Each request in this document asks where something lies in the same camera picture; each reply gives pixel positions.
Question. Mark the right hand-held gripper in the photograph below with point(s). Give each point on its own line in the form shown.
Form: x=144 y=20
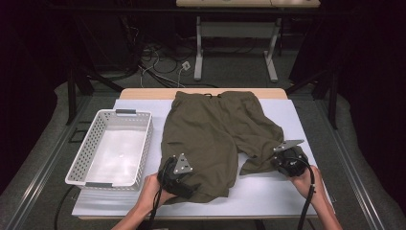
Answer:
x=288 y=163

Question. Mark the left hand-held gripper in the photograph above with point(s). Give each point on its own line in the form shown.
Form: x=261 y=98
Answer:
x=172 y=182

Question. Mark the olive green shorts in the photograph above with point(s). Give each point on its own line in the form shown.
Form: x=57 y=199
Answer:
x=210 y=134

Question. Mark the white perforated plastic basket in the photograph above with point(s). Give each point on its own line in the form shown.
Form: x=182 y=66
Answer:
x=118 y=153

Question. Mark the person's right hand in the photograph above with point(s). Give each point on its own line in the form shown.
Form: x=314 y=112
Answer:
x=300 y=182

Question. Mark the person's left hand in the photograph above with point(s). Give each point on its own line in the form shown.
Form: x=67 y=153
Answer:
x=148 y=195

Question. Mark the black metal stand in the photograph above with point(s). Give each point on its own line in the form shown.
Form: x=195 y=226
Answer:
x=71 y=96
x=333 y=102

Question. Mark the dark curtain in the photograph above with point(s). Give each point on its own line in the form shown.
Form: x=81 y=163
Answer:
x=376 y=96
x=25 y=96

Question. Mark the white power adapter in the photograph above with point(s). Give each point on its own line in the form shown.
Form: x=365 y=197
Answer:
x=186 y=65

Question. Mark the white-legged desk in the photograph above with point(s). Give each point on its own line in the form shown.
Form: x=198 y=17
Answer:
x=198 y=48

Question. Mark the black equipment box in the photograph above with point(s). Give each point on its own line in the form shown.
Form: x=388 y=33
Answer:
x=108 y=44

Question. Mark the aluminium rail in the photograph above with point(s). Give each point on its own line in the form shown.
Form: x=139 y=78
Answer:
x=38 y=179
x=355 y=179

